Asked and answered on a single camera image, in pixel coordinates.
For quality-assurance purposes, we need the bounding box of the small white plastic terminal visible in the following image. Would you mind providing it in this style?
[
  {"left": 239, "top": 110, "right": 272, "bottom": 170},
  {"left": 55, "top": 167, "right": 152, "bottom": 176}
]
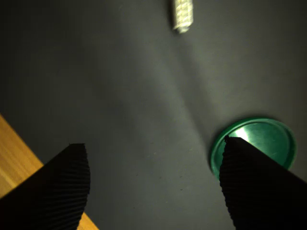
[{"left": 172, "top": 0, "right": 194, "bottom": 34}]

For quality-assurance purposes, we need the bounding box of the round green plastic lid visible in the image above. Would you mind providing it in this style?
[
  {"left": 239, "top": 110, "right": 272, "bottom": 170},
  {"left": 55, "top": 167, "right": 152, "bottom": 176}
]
[{"left": 210, "top": 116, "right": 297, "bottom": 181}]

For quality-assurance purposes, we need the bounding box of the dark grey mat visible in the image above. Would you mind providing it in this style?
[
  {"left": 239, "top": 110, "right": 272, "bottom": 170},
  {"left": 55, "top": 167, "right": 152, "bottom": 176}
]
[{"left": 0, "top": 0, "right": 307, "bottom": 230}]

